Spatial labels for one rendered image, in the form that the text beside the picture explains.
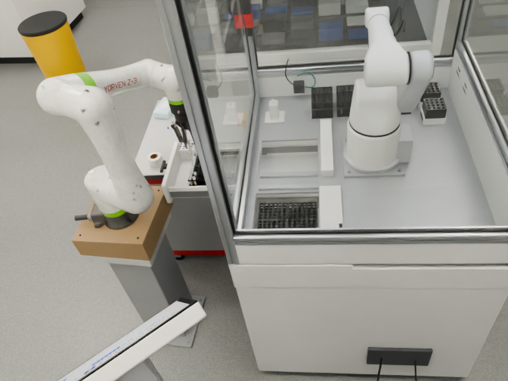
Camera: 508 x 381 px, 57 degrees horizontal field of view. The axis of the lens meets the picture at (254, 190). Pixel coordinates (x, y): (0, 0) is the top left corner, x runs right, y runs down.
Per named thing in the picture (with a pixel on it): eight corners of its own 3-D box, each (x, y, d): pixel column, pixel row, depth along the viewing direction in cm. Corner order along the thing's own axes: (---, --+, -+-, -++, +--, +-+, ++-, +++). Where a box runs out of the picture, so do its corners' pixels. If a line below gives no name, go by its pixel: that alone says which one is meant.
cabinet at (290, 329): (258, 379, 228) (233, 289, 171) (271, 217, 299) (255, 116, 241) (465, 385, 214) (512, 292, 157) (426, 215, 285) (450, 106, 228)
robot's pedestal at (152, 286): (137, 342, 250) (84, 257, 195) (156, 292, 270) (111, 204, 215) (191, 348, 243) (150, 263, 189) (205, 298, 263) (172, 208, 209)
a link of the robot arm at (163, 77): (173, 77, 171) (190, 62, 177) (147, 70, 176) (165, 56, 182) (181, 109, 181) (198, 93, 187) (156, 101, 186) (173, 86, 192)
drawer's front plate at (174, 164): (167, 203, 203) (160, 186, 195) (180, 158, 223) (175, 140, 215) (171, 203, 203) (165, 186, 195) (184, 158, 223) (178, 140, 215)
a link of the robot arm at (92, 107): (144, 225, 172) (84, 106, 134) (112, 212, 179) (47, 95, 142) (165, 201, 179) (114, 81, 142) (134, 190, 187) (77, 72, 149)
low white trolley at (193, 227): (168, 265, 282) (128, 175, 228) (187, 190, 325) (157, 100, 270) (264, 265, 273) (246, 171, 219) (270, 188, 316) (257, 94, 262)
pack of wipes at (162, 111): (169, 120, 255) (167, 113, 252) (153, 119, 258) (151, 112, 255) (180, 103, 265) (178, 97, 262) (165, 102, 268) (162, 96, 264)
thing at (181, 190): (171, 198, 203) (168, 188, 198) (182, 158, 220) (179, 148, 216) (263, 196, 197) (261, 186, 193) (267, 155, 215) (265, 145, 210)
